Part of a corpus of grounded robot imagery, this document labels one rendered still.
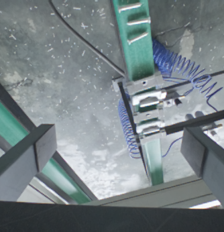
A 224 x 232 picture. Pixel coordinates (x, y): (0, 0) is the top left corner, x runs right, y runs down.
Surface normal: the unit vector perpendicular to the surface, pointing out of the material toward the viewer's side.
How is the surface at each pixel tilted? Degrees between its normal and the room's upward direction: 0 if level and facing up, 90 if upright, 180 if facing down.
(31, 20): 0
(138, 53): 0
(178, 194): 90
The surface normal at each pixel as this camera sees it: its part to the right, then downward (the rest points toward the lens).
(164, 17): 0.14, 0.66
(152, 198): -0.25, -0.69
